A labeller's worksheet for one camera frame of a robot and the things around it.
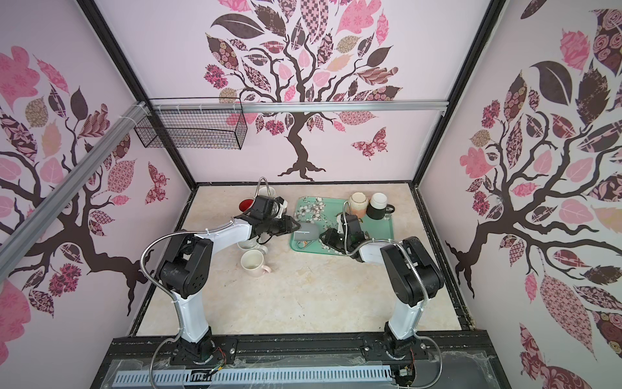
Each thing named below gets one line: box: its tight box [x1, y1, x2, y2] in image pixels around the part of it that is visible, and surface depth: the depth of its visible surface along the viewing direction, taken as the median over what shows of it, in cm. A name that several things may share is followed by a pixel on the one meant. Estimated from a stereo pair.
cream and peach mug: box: [349, 191, 369, 219], surface depth 105 cm
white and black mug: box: [366, 192, 396, 220], surface depth 105 cm
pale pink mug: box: [240, 249, 272, 278], surface depth 87 cm
